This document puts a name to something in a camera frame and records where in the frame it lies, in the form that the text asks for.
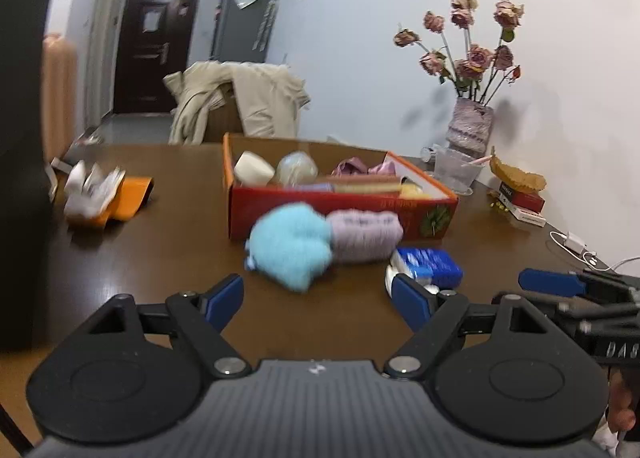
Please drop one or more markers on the white charger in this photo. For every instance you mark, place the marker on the white charger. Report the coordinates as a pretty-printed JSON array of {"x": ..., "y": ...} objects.
[{"x": 575, "y": 242}]

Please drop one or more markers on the translucent mesh bath pouf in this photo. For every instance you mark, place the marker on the translucent mesh bath pouf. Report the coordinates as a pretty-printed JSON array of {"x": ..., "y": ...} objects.
[{"x": 297, "y": 168}]

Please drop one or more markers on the pink cloth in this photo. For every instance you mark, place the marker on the pink cloth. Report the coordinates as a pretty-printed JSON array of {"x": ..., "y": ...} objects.
[{"x": 385, "y": 169}]

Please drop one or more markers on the pink white textured vase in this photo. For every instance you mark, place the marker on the pink white textured vase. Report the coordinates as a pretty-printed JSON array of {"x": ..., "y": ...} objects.
[{"x": 470, "y": 128}]

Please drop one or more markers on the blue tissue packet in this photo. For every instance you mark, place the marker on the blue tissue packet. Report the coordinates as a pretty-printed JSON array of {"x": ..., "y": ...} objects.
[{"x": 430, "y": 263}]

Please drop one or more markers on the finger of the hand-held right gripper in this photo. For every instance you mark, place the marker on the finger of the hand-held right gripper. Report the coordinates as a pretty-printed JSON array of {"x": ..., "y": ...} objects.
[
  {"x": 565, "y": 308},
  {"x": 547, "y": 281}
]

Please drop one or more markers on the beige jacket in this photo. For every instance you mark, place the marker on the beige jacket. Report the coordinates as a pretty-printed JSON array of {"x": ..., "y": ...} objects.
[{"x": 260, "y": 98}]

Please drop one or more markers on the brown sponge block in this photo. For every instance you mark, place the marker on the brown sponge block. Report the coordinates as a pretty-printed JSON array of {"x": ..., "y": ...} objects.
[{"x": 365, "y": 185}]

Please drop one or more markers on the red flat box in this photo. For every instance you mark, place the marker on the red flat box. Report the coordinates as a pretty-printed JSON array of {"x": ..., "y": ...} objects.
[{"x": 527, "y": 200}]

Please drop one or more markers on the blue fuzzy plush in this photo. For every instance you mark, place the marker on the blue fuzzy plush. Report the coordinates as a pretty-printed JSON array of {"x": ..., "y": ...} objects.
[{"x": 290, "y": 248}]

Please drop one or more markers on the white folded umbrella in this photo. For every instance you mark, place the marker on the white folded umbrella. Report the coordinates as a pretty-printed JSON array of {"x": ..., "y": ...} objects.
[{"x": 265, "y": 23}]

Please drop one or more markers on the dark brown entrance door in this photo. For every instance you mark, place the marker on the dark brown entrance door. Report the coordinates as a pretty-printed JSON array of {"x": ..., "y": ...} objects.
[{"x": 135, "y": 73}]

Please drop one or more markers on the purple cloth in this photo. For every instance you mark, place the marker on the purple cloth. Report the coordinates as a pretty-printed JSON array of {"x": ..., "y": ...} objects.
[{"x": 317, "y": 186}]

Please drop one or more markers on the light interior door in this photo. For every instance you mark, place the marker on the light interior door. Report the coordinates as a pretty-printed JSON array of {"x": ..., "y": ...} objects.
[{"x": 102, "y": 38}]

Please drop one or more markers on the clear plastic cup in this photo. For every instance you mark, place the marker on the clear plastic cup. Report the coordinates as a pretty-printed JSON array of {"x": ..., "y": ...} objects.
[{"x": 455, "y": 173}]

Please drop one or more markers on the yellow white plush toy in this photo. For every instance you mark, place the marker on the yellow white plush toy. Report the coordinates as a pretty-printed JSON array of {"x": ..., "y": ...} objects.
[{"x": 415, "y": 190}]

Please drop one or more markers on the white paper on door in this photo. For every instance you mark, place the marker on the white paper on door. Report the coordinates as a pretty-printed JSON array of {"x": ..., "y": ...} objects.
[{"x": 151, "y": 21}]

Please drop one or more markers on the lilac fuzzy plush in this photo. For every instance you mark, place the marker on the lilac fuzzy plush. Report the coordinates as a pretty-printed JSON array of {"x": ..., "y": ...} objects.
[{"x": 365, "y": 238}]

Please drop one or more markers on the gold candy wrappers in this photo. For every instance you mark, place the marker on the gold candy wrappers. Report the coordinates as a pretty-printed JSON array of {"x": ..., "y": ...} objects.
[{"x": 497, "y": 205}]

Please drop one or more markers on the white roll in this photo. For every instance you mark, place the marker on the white roll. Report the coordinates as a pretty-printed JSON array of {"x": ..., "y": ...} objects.
[{"x": 252, "y": 168}]

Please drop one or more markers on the white flat box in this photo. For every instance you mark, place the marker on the white flat box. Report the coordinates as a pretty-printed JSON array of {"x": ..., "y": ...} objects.
[{"x": 527, "y": 217}]

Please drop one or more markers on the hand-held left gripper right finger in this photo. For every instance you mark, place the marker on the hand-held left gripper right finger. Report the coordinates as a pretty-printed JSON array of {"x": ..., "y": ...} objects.
[{"x": 410, "y": 300}]

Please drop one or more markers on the white crumpled paper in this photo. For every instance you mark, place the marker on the white crumpled paper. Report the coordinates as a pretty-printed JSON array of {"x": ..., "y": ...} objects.
[{"x": 82, "y": 188}]

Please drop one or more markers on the brown cardboard carton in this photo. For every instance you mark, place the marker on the brown cardboard carton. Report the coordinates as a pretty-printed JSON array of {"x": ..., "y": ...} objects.
[{"x": 225, "y": 113}]

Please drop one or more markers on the red cardboard box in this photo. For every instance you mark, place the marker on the red cardboard box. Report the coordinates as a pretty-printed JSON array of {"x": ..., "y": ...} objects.
[{"x": 240, "y": 213}]

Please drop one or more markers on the grey fridge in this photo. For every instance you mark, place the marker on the grey fridge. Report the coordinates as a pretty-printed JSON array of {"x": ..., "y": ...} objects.
[{"x": 230, "y": 33}]

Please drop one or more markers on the dried pink roses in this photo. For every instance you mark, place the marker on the dried pink roses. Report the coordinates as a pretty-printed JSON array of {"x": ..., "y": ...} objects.
[{"x": 477, "y": 58}]

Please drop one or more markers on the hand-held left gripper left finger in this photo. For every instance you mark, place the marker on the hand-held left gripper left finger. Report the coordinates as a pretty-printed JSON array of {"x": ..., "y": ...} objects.
[{"x": 225, "y": 295}]

